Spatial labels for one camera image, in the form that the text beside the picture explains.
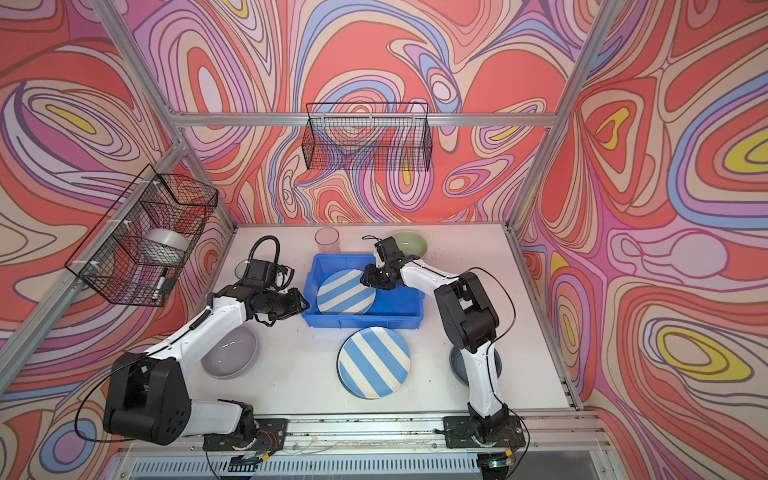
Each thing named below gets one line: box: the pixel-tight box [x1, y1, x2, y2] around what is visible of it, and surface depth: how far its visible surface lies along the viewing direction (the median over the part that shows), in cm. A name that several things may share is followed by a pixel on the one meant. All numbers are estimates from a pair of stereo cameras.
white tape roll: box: [139, 228, 190, 266], surface depth 74 cm
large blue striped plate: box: [337, 327, 412, 400], surface depth 84 cm
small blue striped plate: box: [316, 268, 377, 316], surface depth 99 cm
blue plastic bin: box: [302, 254, 425, 328], surface depth 96 cm
